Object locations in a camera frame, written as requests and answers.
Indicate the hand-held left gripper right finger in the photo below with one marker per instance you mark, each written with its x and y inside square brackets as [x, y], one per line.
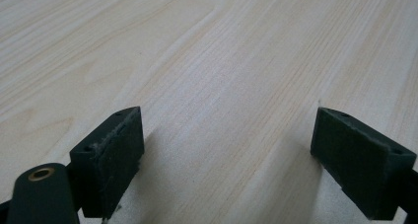
[358, 161]

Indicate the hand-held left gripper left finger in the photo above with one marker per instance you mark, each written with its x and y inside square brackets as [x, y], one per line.
[108, 164]

